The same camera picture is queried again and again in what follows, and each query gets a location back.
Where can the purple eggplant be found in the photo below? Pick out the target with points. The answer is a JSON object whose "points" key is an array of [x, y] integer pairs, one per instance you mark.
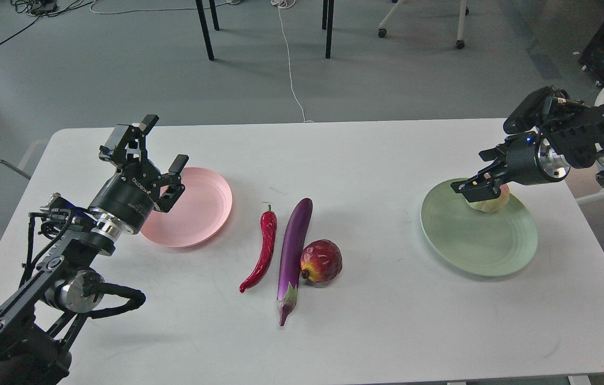
{"points": [[292, 247]]}

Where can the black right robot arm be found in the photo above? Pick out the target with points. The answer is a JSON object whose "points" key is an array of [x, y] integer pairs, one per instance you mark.
{"points": [[547, 135]]}

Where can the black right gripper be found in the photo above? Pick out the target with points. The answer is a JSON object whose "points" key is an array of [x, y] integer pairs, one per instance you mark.
{"points": [[528, 161]]}

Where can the red chili pepper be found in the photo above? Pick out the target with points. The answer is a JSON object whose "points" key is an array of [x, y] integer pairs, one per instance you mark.
{"points": [[268, 227]]}

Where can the black table legs left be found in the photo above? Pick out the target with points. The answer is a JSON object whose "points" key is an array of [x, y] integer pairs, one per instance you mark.
{"points": [[201, 9]]}

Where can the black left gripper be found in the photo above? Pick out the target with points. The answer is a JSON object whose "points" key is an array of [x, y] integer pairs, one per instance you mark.
{"points": [[137, 187]]}

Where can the yellow-pink peach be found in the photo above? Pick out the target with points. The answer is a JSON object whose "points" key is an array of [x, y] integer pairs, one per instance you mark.
{"points": [[493, 205]]}

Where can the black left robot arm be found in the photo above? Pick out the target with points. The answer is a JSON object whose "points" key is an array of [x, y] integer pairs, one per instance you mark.
{"points": [[59, 290]]}

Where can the white wheeled stand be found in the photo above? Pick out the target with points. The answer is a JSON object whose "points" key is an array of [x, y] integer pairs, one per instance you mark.
{"points": [[463, 12]]}

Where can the pink plate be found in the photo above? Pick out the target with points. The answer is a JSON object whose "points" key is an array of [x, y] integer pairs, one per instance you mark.
{"points": [[201, 211]]}

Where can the black table legs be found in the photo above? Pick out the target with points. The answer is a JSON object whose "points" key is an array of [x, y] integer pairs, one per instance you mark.
{"points": [[327, 24], [201, 9]]}

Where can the red pomegranate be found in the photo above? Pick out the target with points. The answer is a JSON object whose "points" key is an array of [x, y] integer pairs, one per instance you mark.
{"points": [[321, 261]]}

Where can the light green plate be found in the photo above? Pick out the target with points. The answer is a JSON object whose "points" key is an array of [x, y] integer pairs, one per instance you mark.
{"points": [[487, 244]]}

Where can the black table legs right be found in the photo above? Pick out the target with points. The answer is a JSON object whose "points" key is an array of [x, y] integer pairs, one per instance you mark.
{"points": [[327, 24]]}

